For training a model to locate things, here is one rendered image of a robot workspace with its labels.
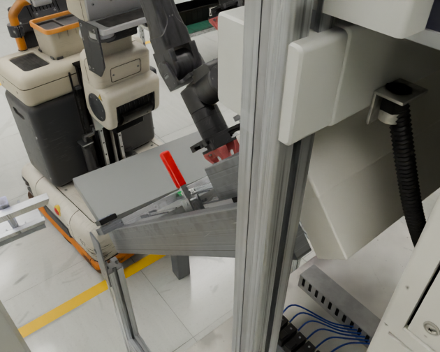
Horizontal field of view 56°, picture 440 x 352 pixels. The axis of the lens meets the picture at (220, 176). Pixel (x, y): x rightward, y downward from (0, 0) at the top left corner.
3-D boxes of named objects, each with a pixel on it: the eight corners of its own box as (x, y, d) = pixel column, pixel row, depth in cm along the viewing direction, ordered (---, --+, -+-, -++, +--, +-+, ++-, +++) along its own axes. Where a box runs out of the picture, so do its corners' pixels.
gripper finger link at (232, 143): (257, 170, 82) (237, 127, 81) (230, 185, 78) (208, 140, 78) (240, 175, 87) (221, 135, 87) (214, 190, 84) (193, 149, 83)
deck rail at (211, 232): (117, 253, 101) (106, 230, 100) (125, 249, 102) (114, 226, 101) (297, 260, 38) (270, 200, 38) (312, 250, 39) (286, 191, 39)
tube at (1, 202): (14, 231, 100) (12, 227, 100) (20, 229, 101) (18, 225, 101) (-3, 207, 55) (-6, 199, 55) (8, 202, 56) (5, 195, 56)
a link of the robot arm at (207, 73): (188, 53, 85) (156, 66, 80) (216, 25, 75) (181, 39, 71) (217, 105, 86) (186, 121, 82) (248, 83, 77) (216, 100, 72)
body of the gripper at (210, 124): (246, 129, 82) (230, 96, 82) (207, 149, 77) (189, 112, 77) (231, 137, 88) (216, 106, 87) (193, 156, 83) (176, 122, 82)
